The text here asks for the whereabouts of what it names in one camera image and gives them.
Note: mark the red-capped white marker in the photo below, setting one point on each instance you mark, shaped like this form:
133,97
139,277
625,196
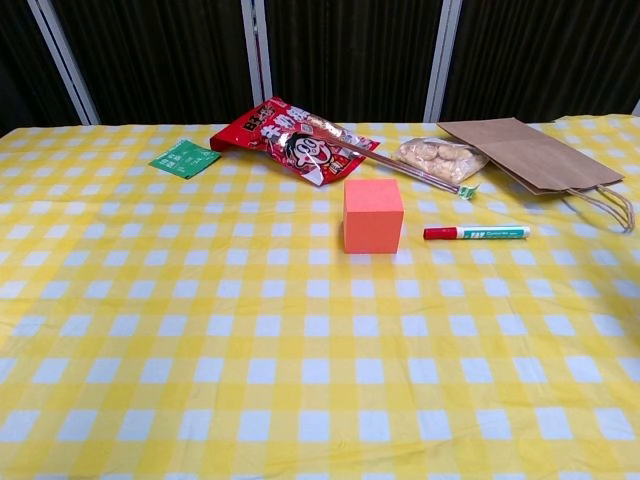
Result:
480,233

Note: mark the red snack bag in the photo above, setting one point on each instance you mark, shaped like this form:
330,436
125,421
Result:
295,145

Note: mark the white frame post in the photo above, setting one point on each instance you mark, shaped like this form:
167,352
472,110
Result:
442,60
256,50
65,60

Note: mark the clear bag of biscuits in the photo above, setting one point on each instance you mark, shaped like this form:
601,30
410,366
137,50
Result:
440,157

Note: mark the yellow white checkered tablecloth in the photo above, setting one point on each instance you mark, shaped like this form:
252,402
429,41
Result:
250,350

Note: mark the wrapped chopsticks pair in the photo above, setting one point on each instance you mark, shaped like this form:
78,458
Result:
400,167

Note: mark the brown paper bag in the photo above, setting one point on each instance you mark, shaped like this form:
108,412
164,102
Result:
535,155

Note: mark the green flat sachet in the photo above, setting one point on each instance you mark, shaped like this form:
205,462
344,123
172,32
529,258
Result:
184,159

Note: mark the pink orange cube block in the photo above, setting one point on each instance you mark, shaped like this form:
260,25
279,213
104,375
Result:
372,225

